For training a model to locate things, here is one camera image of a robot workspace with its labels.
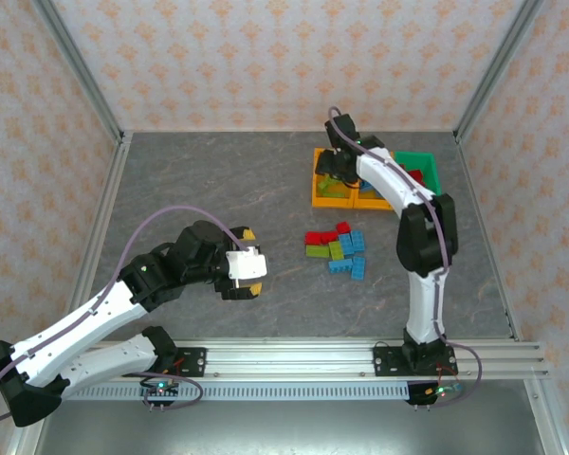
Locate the blue lego brick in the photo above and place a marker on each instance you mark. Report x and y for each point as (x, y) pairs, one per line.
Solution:
(367, 186)
(346, 244)
(359, 267)
(358, 240)
(340, 267)

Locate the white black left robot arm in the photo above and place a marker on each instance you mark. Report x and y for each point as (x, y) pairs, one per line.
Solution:
(76, 327)

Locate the small controller circuit board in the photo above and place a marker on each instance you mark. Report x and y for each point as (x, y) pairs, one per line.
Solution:
(429, 392)
(161, 391)

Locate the green lego brick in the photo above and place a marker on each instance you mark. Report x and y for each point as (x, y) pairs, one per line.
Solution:
(328, 183)
(335, 249)
(335, 193)
(317, 251)

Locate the aluminum lower frame post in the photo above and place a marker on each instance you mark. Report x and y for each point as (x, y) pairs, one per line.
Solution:
(543, 417)
(21, 442)

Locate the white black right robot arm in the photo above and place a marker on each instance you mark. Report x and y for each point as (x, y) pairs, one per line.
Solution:
(422, 303)

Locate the aluminum upright frame post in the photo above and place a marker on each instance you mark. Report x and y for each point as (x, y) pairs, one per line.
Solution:
(79, 66)
(498, 66)

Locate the aluminum extrusion rail beam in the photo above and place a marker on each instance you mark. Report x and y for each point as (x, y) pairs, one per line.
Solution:
(289, 360)

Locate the green plastic bin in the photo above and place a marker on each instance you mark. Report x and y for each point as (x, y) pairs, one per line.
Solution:
(434, 166)

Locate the orange plastic bin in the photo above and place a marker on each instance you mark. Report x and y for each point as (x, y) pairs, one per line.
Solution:
(370, 205)
(327, 203)

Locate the small red lego brick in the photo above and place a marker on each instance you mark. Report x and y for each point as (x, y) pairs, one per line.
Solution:
(404, 168)

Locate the aluminum table side rail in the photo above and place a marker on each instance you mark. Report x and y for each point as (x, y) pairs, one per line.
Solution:
(476, 189)
(97, 237)

